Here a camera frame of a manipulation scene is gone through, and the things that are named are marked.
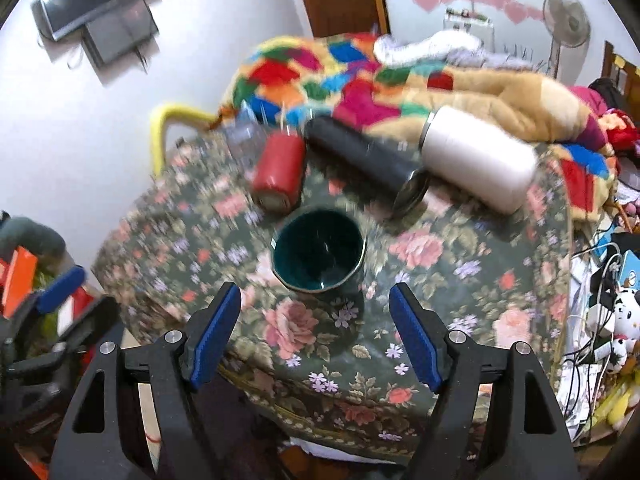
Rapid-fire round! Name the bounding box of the wooden bed headboard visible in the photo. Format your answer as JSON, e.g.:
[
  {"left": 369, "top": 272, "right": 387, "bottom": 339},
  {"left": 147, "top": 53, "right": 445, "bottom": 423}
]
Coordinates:
[{"left": 601, "top": 41, "right": 640, "bottom": 120}]

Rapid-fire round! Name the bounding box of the red cylindrical cup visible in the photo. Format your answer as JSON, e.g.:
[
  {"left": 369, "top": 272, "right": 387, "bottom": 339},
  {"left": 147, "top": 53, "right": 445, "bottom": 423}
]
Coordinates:
[{"left": 250, "top": 130, "right": 306, "bottom": 214}]

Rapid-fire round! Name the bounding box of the black thermos bottle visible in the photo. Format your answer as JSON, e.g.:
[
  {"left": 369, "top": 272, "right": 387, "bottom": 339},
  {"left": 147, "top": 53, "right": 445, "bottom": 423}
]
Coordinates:
[{"left": 302, "top": 115, "right": 430, "bottom": 216}]

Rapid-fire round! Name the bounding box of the white cat plush toy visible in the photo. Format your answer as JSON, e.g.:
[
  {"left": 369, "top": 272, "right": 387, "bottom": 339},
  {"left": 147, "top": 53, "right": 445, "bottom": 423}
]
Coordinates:
[{"left": 610, "top": 288, "right": 639, "bottom": 372}]

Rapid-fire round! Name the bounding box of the floral green cloth cover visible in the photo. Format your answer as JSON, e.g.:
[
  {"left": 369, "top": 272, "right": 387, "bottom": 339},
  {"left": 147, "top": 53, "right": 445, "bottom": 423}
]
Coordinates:
[{"left": 93, "top": 133, "right": 570, "bottom": 462}]

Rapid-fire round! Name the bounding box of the small white cabinet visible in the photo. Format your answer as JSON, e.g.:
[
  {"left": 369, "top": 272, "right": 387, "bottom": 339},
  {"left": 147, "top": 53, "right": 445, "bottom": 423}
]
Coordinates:
[{"left": 442, "top": 8, "right": 496, "bottom": 52}]

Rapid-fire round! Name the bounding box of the light blue booklet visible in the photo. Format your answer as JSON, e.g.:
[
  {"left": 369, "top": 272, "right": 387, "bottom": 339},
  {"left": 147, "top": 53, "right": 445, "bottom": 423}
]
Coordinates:
[{"left": 618, "top": 250, "right": 640, "bottom": 290}]

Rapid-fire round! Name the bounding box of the grey standing fan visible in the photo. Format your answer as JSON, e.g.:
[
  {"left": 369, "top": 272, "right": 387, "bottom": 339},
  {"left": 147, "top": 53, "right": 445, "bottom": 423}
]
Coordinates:
[{"left": 542, "top": 0, "right": 590, "bottom": 78}]

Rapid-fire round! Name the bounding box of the dark green ceramic cup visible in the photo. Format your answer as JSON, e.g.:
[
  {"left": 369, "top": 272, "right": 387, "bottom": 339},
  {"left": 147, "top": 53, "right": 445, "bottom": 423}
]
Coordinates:
[{"left": 271, "top": 207, "right": 367, "bottom": 304}]

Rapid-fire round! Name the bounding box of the colourful patchwork blanket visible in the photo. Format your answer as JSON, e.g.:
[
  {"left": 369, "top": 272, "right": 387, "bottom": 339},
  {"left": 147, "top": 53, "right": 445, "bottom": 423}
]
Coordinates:
[{"left": 220, "top": 32, "right": 617, "bottom": 221}]

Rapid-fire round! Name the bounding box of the yellow padded bed rail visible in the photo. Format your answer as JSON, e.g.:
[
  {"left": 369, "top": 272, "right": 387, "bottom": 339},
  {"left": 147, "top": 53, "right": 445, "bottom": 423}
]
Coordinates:
[{"left": 149, "top": 102, "right": 220, "bottom": 178}]

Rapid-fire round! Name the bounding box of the white thermos bottle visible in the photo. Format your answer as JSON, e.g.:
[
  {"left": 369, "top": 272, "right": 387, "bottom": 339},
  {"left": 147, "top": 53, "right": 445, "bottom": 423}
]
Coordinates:
[{"left": 419, "top": 105, "right": 538, "bottom": 214}]

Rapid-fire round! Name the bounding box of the small black wall monitor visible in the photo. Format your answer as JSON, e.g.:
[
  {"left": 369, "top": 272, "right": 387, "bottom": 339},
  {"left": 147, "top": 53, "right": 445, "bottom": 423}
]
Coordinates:
[{"left": 82, "top": 0, "right": 158, "bottom": 68}]

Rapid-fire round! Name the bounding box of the red white box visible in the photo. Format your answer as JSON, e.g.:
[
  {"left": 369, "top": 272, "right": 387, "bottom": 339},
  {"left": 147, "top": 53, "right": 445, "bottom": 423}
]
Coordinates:
[{"left": 56, "top": 287, "right": 94, "bottom": 336}]

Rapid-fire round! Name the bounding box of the yellow plush toy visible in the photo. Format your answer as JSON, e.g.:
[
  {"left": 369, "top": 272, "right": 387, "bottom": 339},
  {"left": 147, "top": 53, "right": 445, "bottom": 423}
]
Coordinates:
[{"left": 591, "top": 374, "right": 639, "bottom": 434}]

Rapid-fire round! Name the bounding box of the white grey striped cloth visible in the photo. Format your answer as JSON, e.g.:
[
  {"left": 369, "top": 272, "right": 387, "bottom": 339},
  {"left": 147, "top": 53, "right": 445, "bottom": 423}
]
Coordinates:
[{"left": 373, "top": 29, "right": 536, "bottom": 72}]

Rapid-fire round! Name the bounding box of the red plush toy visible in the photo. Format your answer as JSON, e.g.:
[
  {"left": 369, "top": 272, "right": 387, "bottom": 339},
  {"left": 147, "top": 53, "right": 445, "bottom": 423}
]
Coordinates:
[{"left": 598, "top": 108, "right": 639, "bottom": 156}]

